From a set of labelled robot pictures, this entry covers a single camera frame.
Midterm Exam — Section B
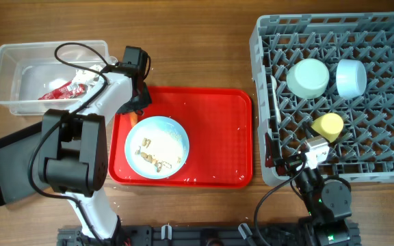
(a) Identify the red plastic tray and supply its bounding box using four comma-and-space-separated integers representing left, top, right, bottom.
108, 86, 253, 189

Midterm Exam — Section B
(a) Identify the white tissue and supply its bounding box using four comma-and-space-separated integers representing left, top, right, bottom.
72, 70, 99, 87

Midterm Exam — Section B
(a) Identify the light blue plate with rice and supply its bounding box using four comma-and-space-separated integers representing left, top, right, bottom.
124, 116, 190, 180

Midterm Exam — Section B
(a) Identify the black bin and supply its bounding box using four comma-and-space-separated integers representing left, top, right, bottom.
0, 122, 42, 206

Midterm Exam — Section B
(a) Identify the orange carrot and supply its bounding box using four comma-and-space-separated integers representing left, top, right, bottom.
129, 112, 138, 127

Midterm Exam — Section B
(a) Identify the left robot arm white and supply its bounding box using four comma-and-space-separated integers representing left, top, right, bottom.
27, 46, 152, 245

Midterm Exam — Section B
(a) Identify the light blue bowl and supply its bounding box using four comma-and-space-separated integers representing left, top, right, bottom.
336, 59, 367, 100

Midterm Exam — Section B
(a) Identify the yellow plastic cup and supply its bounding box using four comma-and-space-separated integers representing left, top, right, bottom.
311, 113, 344, 143

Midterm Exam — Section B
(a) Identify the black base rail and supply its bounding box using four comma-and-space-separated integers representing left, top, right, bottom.
57, 222, 362, 246

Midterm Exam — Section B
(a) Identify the grey dishwasher rack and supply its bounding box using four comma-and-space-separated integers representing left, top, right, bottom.
249, 12, 394, 186

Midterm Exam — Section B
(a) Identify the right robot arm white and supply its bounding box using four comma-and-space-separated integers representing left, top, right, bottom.
254, 134, 352, 245

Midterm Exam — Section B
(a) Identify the clear plastic bin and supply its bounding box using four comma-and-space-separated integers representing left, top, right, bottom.
0, 40, 120, 116

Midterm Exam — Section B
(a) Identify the mint green bowl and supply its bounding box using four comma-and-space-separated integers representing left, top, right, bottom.
286, 58, 330, 99

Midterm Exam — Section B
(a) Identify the white plastic spoon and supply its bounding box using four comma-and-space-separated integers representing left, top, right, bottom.
270, 75, 282, 124

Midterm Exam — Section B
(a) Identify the red snack wrapper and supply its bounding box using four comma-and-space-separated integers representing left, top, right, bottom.
39, 81, 87, 100

